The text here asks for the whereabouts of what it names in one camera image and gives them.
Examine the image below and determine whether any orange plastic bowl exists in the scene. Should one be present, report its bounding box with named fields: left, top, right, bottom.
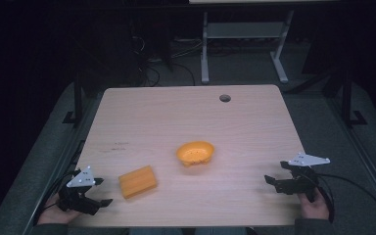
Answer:
left=175, top=140, right=216, bottom=167

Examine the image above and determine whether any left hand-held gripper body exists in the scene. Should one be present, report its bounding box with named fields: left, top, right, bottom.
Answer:
left=57, top=165, right=101, bottom=216

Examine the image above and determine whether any white metal desk frame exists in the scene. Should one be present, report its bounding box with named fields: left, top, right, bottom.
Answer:
left=200, top=9, right=296, bottom=85

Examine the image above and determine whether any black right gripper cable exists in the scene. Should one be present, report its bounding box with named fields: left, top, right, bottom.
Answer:
left=312, top=171, right=376, bottom=224

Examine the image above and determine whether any orange rectangular block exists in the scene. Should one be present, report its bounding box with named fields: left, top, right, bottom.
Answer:
left=117, top=164, right=159, bottom=200

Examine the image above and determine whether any person's right hand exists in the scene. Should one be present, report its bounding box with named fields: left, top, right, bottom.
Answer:
left=297, top=187, right=331, bottom=221

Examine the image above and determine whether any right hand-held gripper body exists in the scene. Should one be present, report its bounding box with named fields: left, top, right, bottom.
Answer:
left=273, top=151, right=331, bottom=204

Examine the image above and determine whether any black metal stand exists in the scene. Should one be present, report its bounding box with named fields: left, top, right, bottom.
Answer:
left=62, top=70, right=86, bottom=128
left=339, top=70, right=369, bottom=128

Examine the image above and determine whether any tangle of floor cables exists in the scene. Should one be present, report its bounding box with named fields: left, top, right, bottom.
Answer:
left=128, top=32, right=198, bottom=88

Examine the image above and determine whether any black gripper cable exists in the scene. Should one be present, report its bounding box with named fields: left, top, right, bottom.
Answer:
left=312, top=171, right=376, bottom=224
left=32, top=169, right=81, bottom=227

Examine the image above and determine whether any person's left hand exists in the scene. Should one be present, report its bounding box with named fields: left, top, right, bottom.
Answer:
left=38, top=192, right=80, bottom=225

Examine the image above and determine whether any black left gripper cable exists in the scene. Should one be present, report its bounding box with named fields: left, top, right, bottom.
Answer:
left=32, top=169, right=81, bottom=227

